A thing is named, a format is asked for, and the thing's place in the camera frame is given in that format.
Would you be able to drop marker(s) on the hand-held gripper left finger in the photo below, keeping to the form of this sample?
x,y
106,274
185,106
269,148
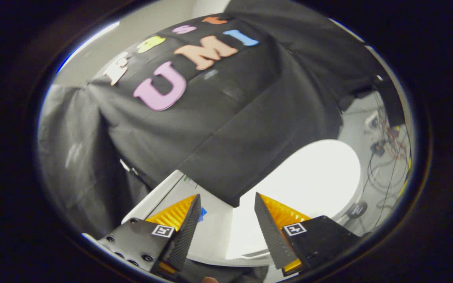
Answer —
x,y
183,236

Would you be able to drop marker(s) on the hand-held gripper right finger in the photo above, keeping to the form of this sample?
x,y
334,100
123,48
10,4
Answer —
x,y
271,236

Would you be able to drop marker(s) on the white toilet lid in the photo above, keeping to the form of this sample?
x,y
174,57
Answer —
x,y
313,181

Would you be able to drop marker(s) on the white toilet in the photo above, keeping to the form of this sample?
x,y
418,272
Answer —
x,y
216,232

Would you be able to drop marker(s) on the black round object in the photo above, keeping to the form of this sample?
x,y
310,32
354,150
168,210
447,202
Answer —
x,y
356,209

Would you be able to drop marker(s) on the black backdrop cloth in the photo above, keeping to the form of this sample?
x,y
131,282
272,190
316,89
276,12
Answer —
x,y
210,118

